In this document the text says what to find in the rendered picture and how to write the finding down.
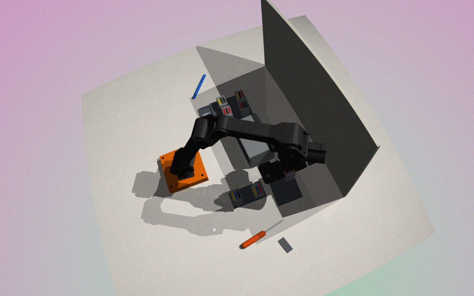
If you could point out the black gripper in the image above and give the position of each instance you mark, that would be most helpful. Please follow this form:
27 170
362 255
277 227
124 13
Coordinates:
271 172

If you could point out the grey flat panel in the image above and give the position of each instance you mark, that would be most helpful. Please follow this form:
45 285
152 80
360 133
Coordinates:
320 102

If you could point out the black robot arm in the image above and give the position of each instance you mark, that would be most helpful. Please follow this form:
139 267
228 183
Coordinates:
289 138

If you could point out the orange-handled screwdriver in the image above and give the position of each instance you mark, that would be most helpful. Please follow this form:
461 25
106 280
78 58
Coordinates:
257 236

